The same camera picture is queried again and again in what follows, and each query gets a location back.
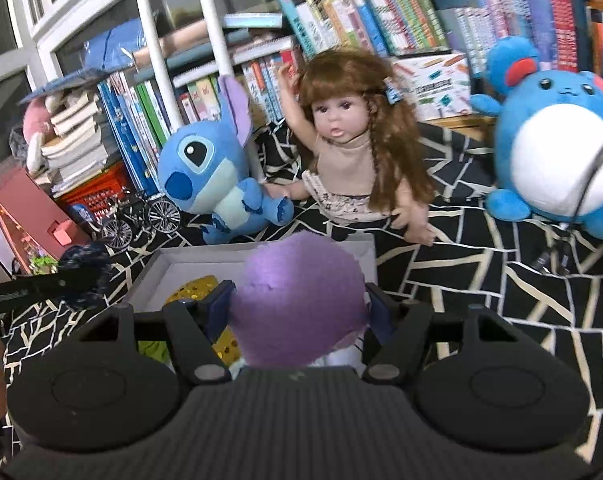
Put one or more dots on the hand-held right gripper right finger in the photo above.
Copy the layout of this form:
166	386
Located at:
381	310

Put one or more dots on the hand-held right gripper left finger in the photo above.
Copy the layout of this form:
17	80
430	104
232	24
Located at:
219	310

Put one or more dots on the blue folder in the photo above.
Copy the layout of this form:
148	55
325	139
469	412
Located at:
111	45

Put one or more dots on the pink plush toy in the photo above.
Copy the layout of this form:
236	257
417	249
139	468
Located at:
34	125

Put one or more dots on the white pipe frame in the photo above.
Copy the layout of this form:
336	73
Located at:
151	35

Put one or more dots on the red plastic basket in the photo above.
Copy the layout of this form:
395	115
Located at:
96	195

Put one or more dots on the pink toy house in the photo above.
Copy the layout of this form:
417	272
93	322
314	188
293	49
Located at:
26	215

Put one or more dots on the blue alien plush toy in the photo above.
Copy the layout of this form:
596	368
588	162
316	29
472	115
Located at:
206	170

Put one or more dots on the white window frame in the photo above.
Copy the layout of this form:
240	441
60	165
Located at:
36	45

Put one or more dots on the doll with brown hair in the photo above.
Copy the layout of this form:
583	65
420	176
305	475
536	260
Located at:
346	160

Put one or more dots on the black patterned blanket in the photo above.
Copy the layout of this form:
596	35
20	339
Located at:
481	285

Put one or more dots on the small blue toy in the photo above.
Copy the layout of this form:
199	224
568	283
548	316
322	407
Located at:
80	215

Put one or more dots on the row of upright books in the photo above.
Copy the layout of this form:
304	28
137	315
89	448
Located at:
331	15

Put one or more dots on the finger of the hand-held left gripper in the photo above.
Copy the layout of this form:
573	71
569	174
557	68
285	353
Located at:
66	285

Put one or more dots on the white and purple plush toy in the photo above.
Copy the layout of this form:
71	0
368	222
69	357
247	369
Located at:
296	300

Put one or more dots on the white cardboard box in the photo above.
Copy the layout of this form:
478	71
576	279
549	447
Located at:
206	265

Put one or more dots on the metal model bicycle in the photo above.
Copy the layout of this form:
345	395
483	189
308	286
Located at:
141	220

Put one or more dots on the white printed box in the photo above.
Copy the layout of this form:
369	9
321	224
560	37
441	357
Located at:
431	85

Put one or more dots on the round blue white-bellied plush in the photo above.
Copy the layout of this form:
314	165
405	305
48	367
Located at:
556	160

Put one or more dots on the stack of paper books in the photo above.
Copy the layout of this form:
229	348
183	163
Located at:
76	140

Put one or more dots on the blue floral pouch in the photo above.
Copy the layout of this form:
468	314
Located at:
86	260

